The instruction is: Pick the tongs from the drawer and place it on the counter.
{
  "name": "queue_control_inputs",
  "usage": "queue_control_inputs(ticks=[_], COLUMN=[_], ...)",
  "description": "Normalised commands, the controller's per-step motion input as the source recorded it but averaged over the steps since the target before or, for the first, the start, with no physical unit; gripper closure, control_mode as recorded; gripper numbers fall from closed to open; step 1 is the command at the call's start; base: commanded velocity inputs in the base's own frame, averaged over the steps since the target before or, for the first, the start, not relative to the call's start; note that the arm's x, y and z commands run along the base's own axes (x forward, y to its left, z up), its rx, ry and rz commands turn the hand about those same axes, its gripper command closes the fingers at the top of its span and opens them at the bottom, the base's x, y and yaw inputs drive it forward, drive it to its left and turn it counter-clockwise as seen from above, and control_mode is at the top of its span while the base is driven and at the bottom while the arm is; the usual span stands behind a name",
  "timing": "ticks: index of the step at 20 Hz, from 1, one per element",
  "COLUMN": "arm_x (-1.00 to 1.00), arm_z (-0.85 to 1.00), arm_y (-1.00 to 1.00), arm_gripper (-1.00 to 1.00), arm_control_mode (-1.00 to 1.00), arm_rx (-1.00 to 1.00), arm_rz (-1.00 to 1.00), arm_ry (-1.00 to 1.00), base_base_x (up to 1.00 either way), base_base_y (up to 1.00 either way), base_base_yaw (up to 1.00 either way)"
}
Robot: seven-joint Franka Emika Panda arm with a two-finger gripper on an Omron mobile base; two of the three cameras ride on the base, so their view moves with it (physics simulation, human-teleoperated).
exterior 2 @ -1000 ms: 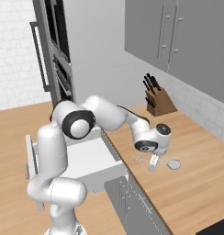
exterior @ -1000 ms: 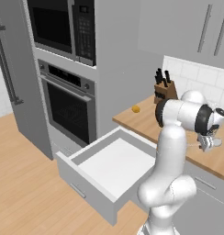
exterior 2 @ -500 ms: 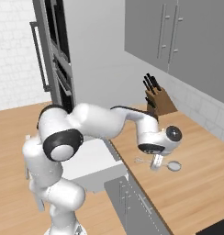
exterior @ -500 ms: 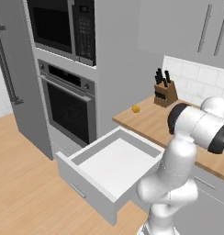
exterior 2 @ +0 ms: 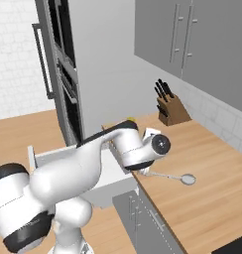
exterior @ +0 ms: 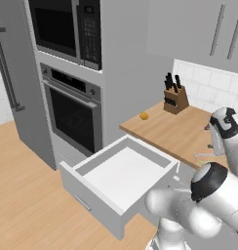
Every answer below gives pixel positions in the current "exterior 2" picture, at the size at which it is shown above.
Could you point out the dark grey tall appliance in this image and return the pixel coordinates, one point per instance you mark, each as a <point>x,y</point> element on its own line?
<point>65,66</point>

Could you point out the silver round-headed utensil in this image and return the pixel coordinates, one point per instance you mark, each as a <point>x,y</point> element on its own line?
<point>188,179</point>

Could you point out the wooden knife block with knives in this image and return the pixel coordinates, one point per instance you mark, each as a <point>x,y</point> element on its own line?
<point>174,112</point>

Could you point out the grey wall cabinet door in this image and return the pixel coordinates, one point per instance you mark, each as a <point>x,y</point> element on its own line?
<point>222,49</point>
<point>152,29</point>

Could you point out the grey base cabinet door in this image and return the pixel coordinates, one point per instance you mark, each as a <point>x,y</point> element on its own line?
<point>124,225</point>

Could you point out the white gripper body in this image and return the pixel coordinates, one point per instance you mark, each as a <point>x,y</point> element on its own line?
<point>151,131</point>

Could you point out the grey tall cabinet side panel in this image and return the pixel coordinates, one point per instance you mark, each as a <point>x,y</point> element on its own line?
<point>106,66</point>

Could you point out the grey base drawer front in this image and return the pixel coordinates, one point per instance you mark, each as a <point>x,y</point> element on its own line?
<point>159,238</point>

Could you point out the small yellow object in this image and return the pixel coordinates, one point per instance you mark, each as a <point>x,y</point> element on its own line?
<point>130,119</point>

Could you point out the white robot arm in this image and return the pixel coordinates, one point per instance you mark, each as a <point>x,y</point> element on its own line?
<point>70,172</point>

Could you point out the open white drawer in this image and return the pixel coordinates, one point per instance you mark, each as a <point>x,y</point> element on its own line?
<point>109,185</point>

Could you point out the black hob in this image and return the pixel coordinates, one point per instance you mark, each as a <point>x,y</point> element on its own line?
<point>233,246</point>

